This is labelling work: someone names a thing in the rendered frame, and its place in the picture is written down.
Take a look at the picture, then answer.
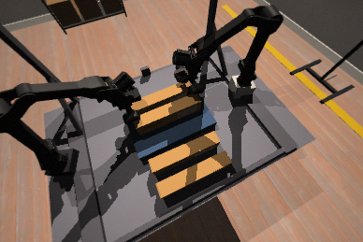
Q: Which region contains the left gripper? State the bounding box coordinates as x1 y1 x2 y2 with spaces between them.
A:
175 65 205 95

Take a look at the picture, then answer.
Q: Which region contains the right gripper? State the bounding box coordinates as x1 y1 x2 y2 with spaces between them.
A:
112 92 139 125

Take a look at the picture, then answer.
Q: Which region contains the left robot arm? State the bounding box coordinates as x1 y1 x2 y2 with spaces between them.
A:
172 5 283 87

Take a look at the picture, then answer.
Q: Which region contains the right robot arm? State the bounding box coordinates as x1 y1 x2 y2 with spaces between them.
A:
0 71 141 171

